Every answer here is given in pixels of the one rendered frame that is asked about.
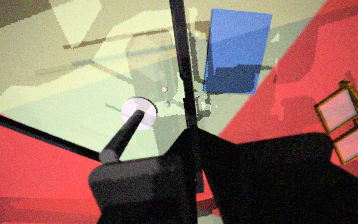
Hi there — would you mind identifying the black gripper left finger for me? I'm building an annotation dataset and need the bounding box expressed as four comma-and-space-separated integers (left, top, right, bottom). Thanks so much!
87, 128, 198, 224

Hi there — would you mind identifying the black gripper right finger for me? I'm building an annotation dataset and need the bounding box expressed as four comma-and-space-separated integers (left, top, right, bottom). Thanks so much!
198, 128, 334, 224

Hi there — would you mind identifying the black rod on white round base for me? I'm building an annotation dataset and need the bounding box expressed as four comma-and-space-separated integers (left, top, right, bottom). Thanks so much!
99, 97, 157, 163

